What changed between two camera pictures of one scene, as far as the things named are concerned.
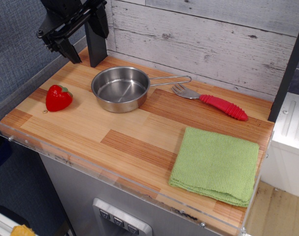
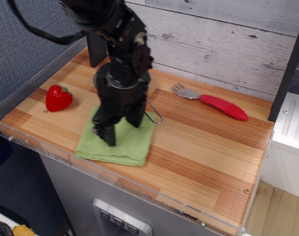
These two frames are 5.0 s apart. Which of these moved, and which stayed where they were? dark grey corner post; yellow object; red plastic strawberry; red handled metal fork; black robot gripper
Moved: black robot gripper
Stayed: red plastic strawberry; red handled metal fork; yellow object; dark grey corner post
